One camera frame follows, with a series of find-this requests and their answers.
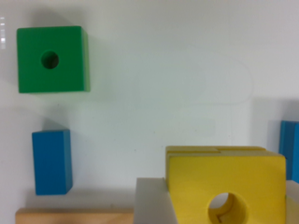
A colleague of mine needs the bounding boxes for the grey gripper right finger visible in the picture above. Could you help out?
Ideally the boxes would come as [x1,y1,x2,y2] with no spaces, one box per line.
[286,180,299,224]

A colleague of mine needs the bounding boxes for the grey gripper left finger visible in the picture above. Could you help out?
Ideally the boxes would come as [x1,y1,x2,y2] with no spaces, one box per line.
[134,178,178,224]

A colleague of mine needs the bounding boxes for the yellow square block with hole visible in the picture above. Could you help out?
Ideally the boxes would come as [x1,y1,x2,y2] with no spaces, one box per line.
[166,147,286,224]

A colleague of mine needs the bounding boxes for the large blue square block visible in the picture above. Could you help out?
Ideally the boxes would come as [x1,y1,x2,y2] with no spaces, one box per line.
[278,120,299,183]

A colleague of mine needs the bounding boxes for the small blue rectangular block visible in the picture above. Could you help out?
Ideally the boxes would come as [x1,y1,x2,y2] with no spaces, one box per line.
[32,130,73,196]

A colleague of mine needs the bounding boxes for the green square block with hole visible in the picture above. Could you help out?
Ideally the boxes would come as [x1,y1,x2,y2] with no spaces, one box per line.
[17,26,90,93]

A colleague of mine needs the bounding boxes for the wooden peg base board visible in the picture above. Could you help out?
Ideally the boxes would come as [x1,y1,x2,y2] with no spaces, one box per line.
[15,208,134,224]

